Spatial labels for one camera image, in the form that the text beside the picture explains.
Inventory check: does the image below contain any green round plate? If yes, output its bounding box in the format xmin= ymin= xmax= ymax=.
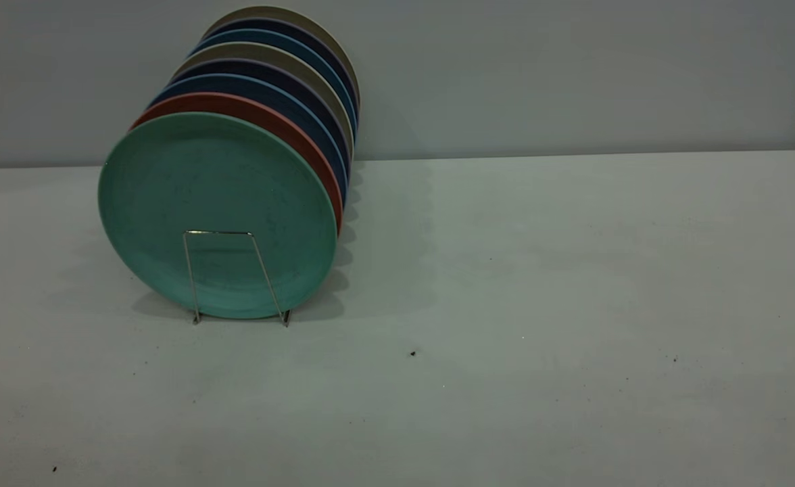
xmin=97 ymin=112 xmax=338 ymax=320

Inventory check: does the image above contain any blue plate light rim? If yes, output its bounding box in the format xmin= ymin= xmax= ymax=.
xmin=147 ymin=73 xmax=348 ymax=204

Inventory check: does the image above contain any pink round plate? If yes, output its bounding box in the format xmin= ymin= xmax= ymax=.
xmin=130 ymin=93 xmax=343 ymax=234

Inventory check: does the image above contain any navy plate lavender rim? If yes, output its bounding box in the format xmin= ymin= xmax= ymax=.
xmin=170 ymin=57 xmax=352 ymax=180
xmin=201 ymin=18 xmax=360 ymax=112

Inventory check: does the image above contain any teal blue round plate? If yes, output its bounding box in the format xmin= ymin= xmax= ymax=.
xmin=190 ymin=28 xmax=358 ymax=136

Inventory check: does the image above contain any beige round plate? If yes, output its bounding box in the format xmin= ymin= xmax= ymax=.
xmin=171 ymin=42 xmax=356 ymax=163
xmin=203 ymin=5 xmax=361 ymax=109

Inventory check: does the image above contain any metal wire plate rack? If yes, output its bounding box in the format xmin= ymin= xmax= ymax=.
xmin=182 ymin=230 xmax=293 ymax=327

